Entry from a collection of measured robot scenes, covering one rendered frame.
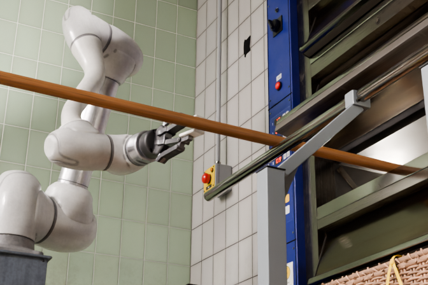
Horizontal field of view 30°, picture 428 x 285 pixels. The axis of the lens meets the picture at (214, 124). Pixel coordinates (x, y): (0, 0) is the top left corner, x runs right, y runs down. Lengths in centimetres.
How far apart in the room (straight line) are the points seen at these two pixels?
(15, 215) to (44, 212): 11
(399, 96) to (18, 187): 114
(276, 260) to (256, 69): 163
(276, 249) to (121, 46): 135
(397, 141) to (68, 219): 103
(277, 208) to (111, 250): 168
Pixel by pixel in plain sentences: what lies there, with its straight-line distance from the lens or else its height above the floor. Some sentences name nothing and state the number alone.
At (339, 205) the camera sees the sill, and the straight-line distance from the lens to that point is 237.
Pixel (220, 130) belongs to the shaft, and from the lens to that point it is 198.
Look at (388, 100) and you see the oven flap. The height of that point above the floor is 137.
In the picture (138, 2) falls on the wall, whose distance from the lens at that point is 360.
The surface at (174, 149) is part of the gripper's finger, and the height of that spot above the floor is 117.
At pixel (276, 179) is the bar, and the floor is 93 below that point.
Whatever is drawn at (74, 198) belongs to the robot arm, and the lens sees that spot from 256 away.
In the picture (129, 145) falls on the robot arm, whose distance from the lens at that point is 217.
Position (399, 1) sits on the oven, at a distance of 236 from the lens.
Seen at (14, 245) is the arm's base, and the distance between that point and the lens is 240.
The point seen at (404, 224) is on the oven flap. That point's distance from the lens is 213.
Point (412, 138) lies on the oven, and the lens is 242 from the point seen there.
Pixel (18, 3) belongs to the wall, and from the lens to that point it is 340.
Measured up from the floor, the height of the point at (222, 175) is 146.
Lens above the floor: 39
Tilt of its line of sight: 25 degrees up
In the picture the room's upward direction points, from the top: 1 degrees clockwise
